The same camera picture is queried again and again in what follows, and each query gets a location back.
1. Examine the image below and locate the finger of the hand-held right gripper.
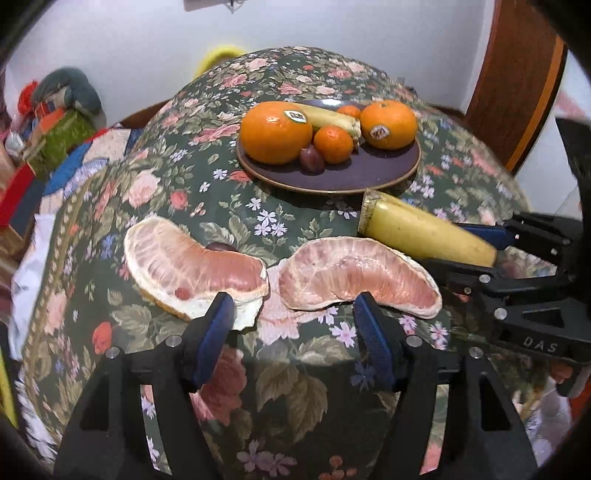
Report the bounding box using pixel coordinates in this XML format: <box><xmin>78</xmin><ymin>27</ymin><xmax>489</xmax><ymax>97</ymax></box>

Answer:
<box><xmin>422</xmin><ymin>258</ymin><xmax>571</xmax><ymax>301</ymax></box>
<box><xmin>457</xmin><ymin>213</ymin><xmax>578</xmax><ymax>264</ymax></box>

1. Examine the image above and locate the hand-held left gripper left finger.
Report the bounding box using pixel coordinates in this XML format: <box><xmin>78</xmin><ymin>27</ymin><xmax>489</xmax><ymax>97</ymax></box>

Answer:
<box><xmin>53</xmin><ymin>292</ymin><xmax>236</xmax><ymax>480</ymax></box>

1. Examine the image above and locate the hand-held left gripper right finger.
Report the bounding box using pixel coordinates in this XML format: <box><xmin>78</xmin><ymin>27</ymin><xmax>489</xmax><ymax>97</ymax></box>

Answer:
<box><xmin>353</xmin><ymin>292</ymin><xmax>539</xmax><ymax>480</ymax></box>

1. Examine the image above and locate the yellow banana piece front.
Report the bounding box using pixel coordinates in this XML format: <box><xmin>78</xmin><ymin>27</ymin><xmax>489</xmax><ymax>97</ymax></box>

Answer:
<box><xmin>358</xmin><ymin>189</ymin><xmax>499</xmax><ymax>268</ymax></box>

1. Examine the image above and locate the yellow banana piece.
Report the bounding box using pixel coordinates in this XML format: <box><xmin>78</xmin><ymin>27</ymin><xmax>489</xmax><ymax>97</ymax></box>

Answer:
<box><xmin>298</xmin><ymin>105</ymin><xmax>363</xmax><ymax>139</ymax></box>
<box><xmin>358</xmin><ymin>189</ymin><xmax>499</xmax><ymax>268</ymax></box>

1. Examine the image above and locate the peeled pink pomelo segment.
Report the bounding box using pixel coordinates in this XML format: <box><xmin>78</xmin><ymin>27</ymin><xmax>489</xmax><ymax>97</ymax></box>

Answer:
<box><xmin>124</xmin><ymin>217</ymin><xmax>269</xmax><ymax>330</ymax></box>
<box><xmin>278</xmin><ymin>237</ymin><xmax>443</xmax><ymax>320</ymax></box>

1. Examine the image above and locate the dark purple plate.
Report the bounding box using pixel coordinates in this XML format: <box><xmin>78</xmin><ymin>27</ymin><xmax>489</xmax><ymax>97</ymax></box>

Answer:
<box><xmin>235</xmin><ymin>98</ymin><xmax>422</xmax><ymax>195</ymax></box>

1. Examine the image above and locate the medium orange with sticker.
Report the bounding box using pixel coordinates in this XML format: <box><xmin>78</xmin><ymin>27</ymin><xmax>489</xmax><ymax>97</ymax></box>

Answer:
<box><xmin>360</xmin><ymin>100</ymin><xmax>417</xmax><ymax>150</ymax></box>

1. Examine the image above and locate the dark red plum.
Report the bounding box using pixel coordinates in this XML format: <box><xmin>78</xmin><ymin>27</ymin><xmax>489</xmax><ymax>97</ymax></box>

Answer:
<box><xmin>299</xmin><ymin>145</ymin><xmax>326</xmax><ymax>174</ymax></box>

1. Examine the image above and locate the yellow banana piece back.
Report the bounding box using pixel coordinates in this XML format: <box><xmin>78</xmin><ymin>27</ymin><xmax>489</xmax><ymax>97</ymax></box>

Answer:
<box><xmin>298</xmin><ymin>105</ymin><xmax>363</xmax><ymax>139</ymax></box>

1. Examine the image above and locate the large orange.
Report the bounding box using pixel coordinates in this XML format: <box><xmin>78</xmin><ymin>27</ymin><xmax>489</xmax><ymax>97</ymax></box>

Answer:
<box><xmin>240</xmin><ymin>102</ymin><xmax>314</xmax><ymax>165</ymax></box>

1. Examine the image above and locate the white heart-print sliding door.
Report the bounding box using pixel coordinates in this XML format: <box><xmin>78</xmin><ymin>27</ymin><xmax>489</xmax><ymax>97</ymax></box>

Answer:
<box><xmin>512</xmin><ymin>51</ymin><xmax>591</xmax><ymax>217</ymax></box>

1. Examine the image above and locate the brown wooden door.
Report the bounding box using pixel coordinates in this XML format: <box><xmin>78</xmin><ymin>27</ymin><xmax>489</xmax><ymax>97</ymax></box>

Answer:
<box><xmin>464</xmin><ymin>0</ymin><xmax>568</xmax><ymax>171</ymax></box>

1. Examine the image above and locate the patchwork quilt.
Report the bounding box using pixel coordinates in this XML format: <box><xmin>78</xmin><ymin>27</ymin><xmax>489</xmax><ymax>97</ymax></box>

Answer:
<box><xmin>39</xmin><ymin>127</ymin><xmax>139</xmax><ymax>217</ymax></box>

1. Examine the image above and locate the red box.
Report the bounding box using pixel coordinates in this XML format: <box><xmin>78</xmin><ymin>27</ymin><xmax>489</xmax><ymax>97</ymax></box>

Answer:
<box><xmin>0</xmin><ymin>164</ymin><xmax>35</xmax><ymax>227</ymax></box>

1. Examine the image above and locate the orange box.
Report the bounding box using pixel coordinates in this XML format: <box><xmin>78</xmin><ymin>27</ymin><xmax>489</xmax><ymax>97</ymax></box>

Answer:
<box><xmin>34</xmin><ymin>97</ymin><xmax>70</xmax><ymax>132</ymax></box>

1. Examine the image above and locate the red pompom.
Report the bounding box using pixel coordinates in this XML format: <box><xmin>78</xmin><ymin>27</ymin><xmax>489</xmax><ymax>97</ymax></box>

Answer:
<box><xmin>18</xmin><ymin>80</ymin><xmax>40</xmax><ymax>109</ymax></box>

